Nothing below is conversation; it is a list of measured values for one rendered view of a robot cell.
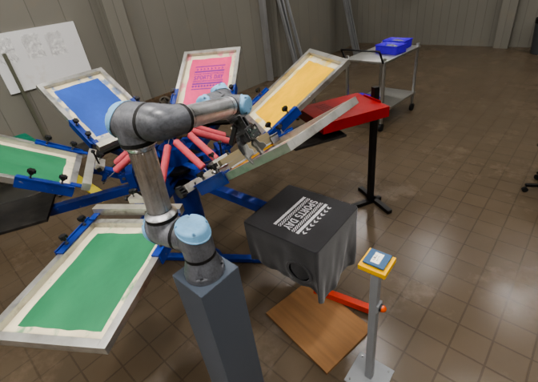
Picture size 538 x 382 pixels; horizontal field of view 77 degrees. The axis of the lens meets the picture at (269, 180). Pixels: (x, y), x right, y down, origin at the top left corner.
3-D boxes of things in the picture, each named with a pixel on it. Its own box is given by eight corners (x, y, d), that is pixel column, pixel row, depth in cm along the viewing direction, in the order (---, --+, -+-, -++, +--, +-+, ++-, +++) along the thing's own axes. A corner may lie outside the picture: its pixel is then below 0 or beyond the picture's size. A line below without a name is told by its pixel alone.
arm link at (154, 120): (162, 107, 90) (253, 88, 131) (132, 105, 95) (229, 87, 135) (167, 149, 94) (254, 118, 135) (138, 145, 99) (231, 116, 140)
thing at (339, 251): (357, 261, 214) (359, 206, 192) (319, 311, 186) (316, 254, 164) (352, 259, 216) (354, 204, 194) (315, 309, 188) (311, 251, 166)
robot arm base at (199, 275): (202, 293, 119) (195, 273, 114) (177, 274, 128) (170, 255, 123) (233, 267, 128) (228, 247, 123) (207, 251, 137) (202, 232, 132)
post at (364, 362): (394, 371, 205) (410, 254, 156) (379, 403, 191) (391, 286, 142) (360, 351, 218) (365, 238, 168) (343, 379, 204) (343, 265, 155)
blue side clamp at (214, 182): (234, 178, 172) (227, 166, 171) (228, 183, 169) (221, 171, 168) (207, 191, 195) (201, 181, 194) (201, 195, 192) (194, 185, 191)
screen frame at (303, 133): (359, 102, 169) (355, 95, 169) (291, 150, 132) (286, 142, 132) (266, 150, 230) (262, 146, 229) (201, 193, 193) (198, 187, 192)
